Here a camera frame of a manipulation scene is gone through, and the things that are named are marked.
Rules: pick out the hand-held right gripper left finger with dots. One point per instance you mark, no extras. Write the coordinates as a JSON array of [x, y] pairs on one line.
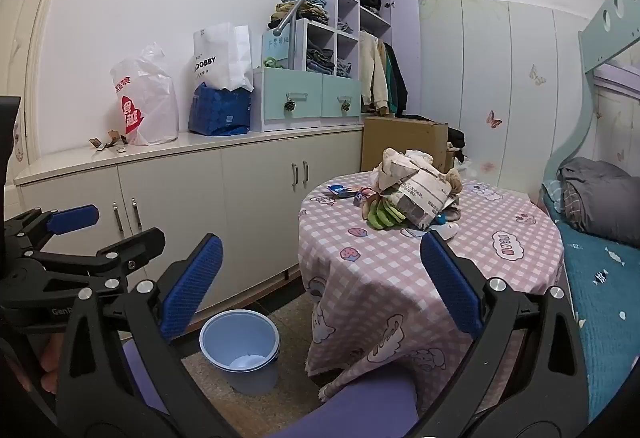
[[192, 288]]

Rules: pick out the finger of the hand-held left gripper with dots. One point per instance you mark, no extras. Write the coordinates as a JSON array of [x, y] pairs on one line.
[[135, 248], [75, 219]]

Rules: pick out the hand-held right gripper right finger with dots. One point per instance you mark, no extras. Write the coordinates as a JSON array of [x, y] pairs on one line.
[[447, 283]]

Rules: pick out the light blue plastic bin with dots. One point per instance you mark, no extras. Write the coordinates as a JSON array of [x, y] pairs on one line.
[[220, 343]]

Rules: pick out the person's left hand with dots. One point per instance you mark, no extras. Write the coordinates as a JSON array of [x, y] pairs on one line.
[[50, 358]]

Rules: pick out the pink checked tablecloth table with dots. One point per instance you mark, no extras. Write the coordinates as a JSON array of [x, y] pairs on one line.
[[400, 278]]

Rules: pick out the brown paper scraps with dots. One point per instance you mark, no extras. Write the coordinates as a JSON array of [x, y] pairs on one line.
[[107, 141]]

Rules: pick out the white low cabinet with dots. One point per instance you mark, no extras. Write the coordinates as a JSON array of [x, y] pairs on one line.
[[200, 188]]

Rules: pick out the white plastic bag red print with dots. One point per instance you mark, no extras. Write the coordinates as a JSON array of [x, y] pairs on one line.
[[147, 102]]

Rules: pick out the blue flat packet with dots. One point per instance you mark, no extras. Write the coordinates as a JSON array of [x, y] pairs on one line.
[[342, 191]]

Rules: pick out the black clothing heap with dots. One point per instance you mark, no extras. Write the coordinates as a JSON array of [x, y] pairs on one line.
[[455, 137]]

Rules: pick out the brown cardboard box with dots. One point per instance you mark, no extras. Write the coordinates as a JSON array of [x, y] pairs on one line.
[[400, 142]]

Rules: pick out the teal bed sheet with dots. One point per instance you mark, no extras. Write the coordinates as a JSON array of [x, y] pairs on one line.
[[605, 308]]

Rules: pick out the blue woven bag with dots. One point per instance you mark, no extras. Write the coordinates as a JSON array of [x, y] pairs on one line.
[[220, 112]]

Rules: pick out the purple trousers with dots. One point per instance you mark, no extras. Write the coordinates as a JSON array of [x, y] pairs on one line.
[[350, 410]]

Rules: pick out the pink butterfly sticker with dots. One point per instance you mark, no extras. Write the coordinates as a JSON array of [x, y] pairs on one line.
[[493, 118]]

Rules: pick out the grey cushion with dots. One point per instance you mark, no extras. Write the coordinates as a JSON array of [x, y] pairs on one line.
[[600, 198]]

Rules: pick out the white door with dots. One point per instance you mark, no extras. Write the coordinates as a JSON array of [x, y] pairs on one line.
[[30, 42]]

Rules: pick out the white paper bag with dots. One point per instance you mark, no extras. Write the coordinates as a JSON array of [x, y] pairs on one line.
[[217, 55]]

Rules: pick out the dark green hanging jacket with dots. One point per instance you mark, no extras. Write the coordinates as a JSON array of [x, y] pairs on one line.
[[396, 77]]

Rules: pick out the mint green drawer unit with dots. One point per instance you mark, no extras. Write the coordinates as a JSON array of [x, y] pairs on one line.
[[300, 100]]

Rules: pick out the white wardrobe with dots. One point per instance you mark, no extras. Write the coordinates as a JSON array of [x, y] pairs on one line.
[[500, 67]]

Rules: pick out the cream hanging jacket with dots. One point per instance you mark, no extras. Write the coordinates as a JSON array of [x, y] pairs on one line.
[[372, 72]]

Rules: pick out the pale butterfly sticker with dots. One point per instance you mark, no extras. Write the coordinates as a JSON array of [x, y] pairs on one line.
[[537, 75]]

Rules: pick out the folded jeans stack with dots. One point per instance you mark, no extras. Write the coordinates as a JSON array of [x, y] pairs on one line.
[[320, 57]]

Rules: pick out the pile of folded clothes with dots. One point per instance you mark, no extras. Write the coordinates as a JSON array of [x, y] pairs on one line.
[[295, 10]]

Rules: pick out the black folded clothes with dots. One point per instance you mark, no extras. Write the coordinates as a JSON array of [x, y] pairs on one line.
[[370, 0]]

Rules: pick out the mint green bunk bed frame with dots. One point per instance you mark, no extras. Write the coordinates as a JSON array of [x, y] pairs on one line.
[[590, 82]]

